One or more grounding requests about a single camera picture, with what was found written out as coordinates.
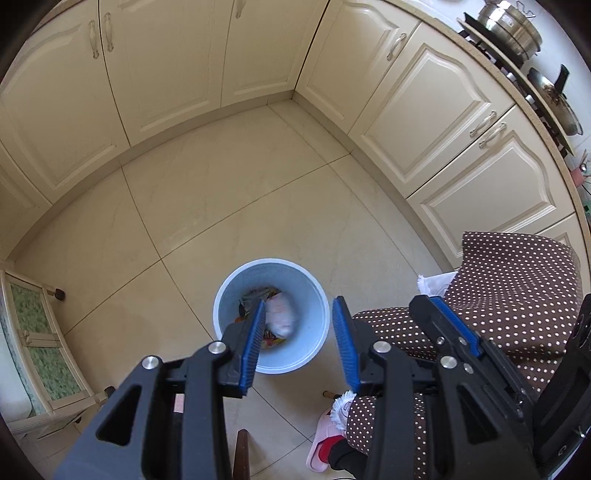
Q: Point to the light blue plastic bin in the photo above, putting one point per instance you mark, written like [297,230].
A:
[300,288]

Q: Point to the pink slipper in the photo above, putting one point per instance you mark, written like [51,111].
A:
[318,443]

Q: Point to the black gas stove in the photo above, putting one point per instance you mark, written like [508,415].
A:
[510,71]

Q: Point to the steel wok with glass lid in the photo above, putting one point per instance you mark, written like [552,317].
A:
[561,108]

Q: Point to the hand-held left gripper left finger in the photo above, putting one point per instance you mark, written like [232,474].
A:
[251,355]

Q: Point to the yellow red candy wrapper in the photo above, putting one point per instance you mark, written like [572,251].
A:
[273,341]

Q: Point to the dark wooden chair leg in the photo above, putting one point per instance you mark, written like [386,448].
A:
[242,457]

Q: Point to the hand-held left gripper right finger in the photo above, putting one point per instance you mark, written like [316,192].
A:
[345,350]

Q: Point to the clear yellow print wrapper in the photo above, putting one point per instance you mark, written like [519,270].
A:
[251,300]

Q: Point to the wooden table leg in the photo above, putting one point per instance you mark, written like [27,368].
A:
[328,394]

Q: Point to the white cabinet with green glass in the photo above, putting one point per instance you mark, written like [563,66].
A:
[27,323]

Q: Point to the black induction cooker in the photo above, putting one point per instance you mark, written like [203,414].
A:
[471,25]

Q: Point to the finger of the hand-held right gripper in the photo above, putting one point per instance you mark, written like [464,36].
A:
[438,323]

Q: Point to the cream lower kitchen cabinets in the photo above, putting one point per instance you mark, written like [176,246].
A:
[161,55]

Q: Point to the person's leg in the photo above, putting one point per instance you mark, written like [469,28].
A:
[344,464]

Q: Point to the beige kitchen countertop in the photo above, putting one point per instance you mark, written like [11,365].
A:
[521,92]

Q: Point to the steel steamer pot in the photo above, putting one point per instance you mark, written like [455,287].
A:
[508,25]

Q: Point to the pink utensil holder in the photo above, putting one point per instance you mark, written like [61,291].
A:
[577,176]

